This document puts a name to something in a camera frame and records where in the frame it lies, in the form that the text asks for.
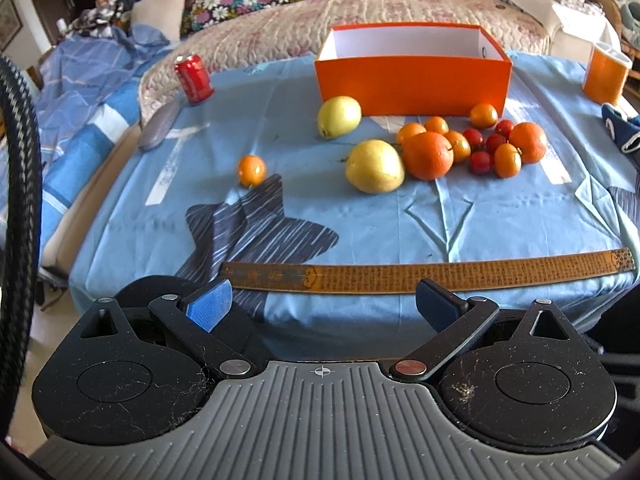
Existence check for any lone small tangerine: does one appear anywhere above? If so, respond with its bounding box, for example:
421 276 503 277
238 155 267 188

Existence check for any large orange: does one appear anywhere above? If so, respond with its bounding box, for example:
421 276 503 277
401 131 454 181
509 122 548 164

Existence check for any long brown patterned ruler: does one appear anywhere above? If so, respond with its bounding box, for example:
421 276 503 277
219 247 637 295

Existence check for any red cherry tomato front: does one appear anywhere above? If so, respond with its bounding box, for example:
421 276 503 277
469 151 494 176

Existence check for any red cherry tomato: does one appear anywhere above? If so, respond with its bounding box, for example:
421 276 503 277
469 151 494 176
463 128 485 151
485 133 508 155

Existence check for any red cherry tomato middle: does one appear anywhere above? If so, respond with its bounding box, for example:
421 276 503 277
463 128 485 151

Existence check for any red cherry tomato right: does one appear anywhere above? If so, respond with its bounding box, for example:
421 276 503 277
485 133 508 155

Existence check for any small tangerine back left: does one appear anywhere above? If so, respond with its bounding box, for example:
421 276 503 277
396 122 426 146

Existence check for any small tangerine by box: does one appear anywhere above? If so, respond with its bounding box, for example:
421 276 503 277
469 103 499 130

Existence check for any blue striped bedsheet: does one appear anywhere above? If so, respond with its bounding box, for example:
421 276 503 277
34 24 170 247

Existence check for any red soda can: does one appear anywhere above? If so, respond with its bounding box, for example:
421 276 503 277
174 54 215 105

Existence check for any dark blue cloth pouch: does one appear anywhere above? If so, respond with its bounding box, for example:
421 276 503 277
601 103 640 155

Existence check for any orange cardboard box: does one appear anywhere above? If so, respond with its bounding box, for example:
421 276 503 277
314 23 512 117

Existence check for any orange cylindrical container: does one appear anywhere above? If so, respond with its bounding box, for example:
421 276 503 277
582 41 632 105

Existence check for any quilted sofa cover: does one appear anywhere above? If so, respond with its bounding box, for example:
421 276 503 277
138 0 551 124

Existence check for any white pillow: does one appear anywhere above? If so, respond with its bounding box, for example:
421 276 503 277
130 0 186 42

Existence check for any black braided cable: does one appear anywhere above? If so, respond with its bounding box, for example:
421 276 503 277
0 54 44 441

